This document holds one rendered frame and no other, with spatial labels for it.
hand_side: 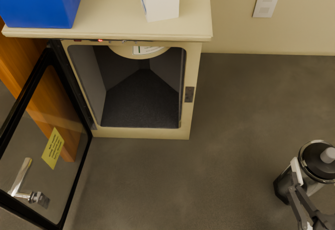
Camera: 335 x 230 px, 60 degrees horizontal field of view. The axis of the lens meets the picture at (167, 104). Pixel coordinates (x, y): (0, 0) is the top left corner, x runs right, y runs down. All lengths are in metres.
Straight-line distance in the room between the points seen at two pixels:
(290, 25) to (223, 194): 0.68
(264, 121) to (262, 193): 0.26
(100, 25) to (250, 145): 0.69
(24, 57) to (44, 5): 0.24
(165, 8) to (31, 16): 0.19
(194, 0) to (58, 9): 0.21
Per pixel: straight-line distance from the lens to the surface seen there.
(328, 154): 0.75
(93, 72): 0.85
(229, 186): 0.93
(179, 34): 0.45
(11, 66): 0.64
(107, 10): 0.50
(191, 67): 0.67
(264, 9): 1.14
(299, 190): 0.78
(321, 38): 1.32
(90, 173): 0.96
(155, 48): 0.67
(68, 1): 0.47
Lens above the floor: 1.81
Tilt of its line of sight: 56 degrees down
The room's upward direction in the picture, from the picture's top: straight up
